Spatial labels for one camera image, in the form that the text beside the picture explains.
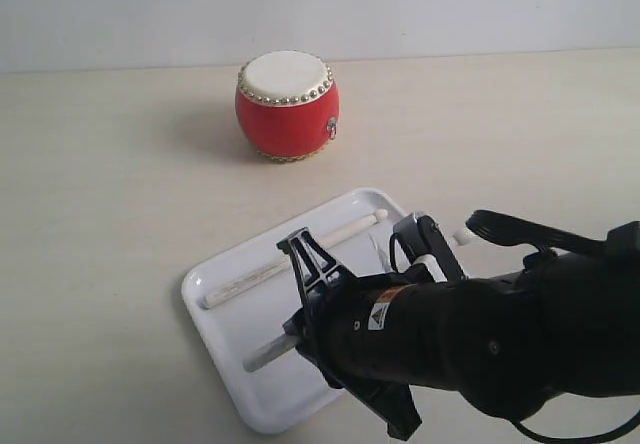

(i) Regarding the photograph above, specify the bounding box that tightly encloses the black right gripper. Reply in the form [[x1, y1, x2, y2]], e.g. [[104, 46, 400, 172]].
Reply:
[[276, 227, 450, 440]]

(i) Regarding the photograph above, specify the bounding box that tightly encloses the wooden drumstick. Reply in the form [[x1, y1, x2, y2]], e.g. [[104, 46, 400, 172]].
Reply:
[[243, 227, 477, 373], [201, 208, 389, 310]]

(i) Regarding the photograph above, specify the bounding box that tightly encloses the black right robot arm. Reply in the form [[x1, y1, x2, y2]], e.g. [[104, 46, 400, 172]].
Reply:
[[279, 210, 639, 440]]

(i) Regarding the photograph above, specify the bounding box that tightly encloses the small red drum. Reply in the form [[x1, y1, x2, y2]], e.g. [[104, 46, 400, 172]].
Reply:
[[235, 50, 340, 161]]

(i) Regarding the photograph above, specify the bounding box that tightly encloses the white rectangular plastic tray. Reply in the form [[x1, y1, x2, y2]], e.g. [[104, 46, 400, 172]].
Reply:
[[182, 188, 407, 435]]

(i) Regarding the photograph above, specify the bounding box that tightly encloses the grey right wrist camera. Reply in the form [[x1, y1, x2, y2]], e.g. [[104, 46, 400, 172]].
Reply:
[[388, 212, 474, 282]]

